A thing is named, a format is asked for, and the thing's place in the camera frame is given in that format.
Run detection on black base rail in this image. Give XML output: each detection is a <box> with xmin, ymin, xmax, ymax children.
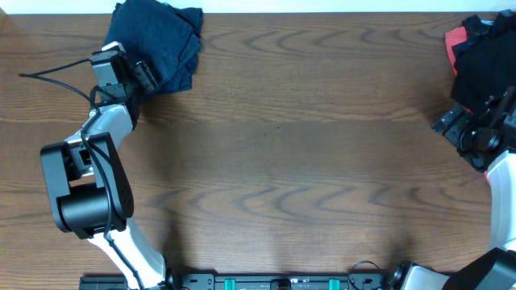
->
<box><xmin>78</xmin><ymin>273</ymin><xmax>390</xmax><ymax>290</ymax></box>

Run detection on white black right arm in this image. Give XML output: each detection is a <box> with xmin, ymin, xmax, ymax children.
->
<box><xmin>387</xmin><ymin>105</ymin><xmax>515</xmax><ymax>290</ymax></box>

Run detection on black garment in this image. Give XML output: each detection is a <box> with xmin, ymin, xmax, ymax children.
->
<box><xmin>456</xmin><ymin>10</ymin><xmax>515</xmax><ymax>107</ymax></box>

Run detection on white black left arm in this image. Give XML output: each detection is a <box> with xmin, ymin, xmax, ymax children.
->
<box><xmin>40</xmin><ymin>56</ymin><xmax>176</xmax><ymax>289</ymax></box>

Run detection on red garment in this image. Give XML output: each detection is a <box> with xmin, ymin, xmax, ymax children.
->
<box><xmin>443</xmin><ymin>26</ymin><xmax>491</xmax><ymax>184</ymax></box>

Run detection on folded dark blue shorts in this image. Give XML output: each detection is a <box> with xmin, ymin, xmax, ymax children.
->
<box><xmin>161</xmin><ymin>6</ymin><xmax>203</xmax><ymax>93</ymax></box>

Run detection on blue denim shorts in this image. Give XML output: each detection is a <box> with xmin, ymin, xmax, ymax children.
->
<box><xmin>102</xmin><ymin>0</ymin><xmax>204</xmax><ymax>97</ymax></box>

